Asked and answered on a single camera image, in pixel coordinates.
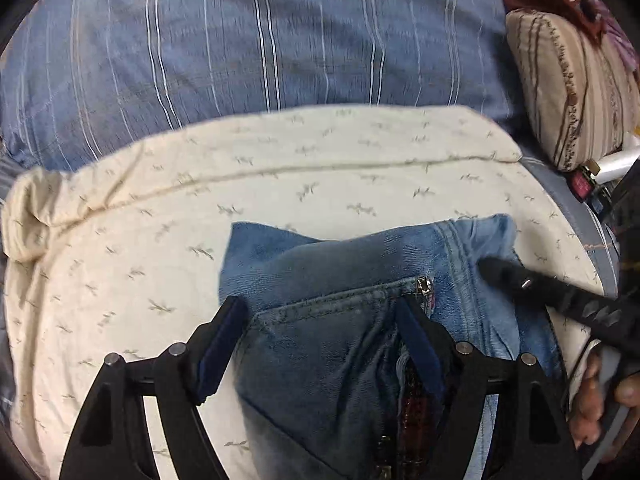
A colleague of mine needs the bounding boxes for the blue denim jeans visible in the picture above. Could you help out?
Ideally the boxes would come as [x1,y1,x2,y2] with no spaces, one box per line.
[219,214,566,479]

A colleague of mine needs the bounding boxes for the person's right hand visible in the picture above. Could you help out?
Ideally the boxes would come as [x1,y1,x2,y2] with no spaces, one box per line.
[568,344,640,463]

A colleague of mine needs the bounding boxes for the grey-blue bed sheet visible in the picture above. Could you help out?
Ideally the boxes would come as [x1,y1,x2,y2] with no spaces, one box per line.
[521,154,618,297]

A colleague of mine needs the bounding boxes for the red small box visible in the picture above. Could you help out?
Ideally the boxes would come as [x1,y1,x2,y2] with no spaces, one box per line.
[567,166,598,203]

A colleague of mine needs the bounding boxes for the white plastic roll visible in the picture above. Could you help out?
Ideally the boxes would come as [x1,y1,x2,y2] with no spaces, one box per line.
[586,146,640,184]

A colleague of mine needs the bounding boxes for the cream leaf-print blanket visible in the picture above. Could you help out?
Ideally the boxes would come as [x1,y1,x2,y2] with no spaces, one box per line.
[2,106,603,479]

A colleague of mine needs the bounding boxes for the beige striped pillow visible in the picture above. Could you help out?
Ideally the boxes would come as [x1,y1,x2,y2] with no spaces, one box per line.
[506,9,639,172]

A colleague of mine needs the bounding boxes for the purple cloth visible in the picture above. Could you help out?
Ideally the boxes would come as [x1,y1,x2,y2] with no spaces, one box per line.
[599,3,639,73]

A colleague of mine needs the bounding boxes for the blue plaid large pillow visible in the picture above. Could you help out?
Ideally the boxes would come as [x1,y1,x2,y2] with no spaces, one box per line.
[1,0,526,170]

